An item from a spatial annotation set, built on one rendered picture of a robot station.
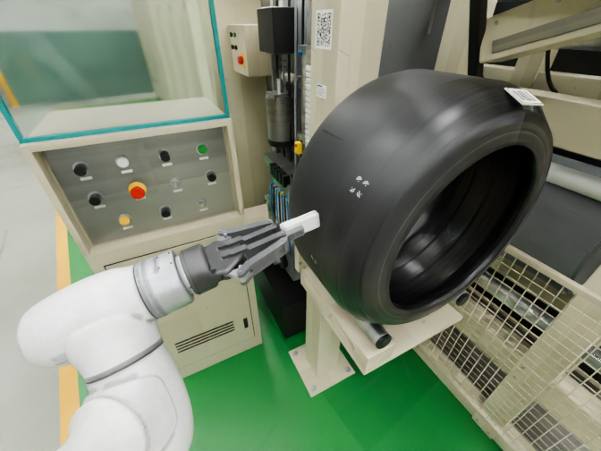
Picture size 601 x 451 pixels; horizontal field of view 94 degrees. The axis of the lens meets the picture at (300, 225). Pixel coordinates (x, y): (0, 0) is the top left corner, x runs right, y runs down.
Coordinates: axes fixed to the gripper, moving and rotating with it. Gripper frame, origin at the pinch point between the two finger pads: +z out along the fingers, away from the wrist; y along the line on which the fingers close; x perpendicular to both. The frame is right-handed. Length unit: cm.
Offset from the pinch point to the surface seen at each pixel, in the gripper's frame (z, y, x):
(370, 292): 6.9, -11.3, 11.4
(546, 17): 66, 6, -21
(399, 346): 19, -10, 46
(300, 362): 1, 37, 123
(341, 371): 18, 23, 126
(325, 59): 25.5, 30.7, -18.7
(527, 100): 35.5, -11.1, -14.7
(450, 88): 27.1, -3.9, -17.3
